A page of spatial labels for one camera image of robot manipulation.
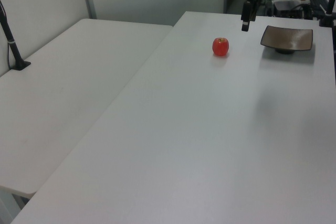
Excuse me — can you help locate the red apple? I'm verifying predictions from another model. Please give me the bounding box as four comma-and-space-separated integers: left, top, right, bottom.
212, 37, 230, 57

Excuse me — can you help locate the black open box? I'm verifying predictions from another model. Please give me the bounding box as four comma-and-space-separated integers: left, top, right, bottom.
272, 0, 307, 18

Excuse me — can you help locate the black camera stand pole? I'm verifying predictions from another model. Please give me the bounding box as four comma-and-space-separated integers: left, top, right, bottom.
0, 0, 32, 71
318, 0, 336, 28

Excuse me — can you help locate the thin black stand cable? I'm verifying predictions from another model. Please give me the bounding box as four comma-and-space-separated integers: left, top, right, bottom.
5, 40, 14, 70

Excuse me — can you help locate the square brown ceramic plate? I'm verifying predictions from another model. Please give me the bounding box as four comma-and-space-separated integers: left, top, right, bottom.
259, 25, 314, 55

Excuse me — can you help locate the grey table leg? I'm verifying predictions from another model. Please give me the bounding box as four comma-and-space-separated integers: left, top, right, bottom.
0, 194, 25, 224

